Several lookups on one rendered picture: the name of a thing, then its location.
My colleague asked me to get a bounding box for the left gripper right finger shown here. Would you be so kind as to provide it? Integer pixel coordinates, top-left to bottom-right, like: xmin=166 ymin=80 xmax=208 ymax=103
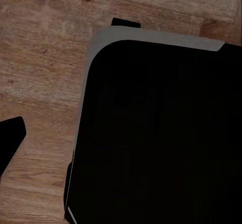
xmin=226 ymin=116 xmax=242 ymax=157

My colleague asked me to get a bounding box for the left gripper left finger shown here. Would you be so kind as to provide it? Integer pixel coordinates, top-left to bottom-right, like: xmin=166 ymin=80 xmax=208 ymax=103
xmin=0 ymin=116 xmax=26 ymax=177

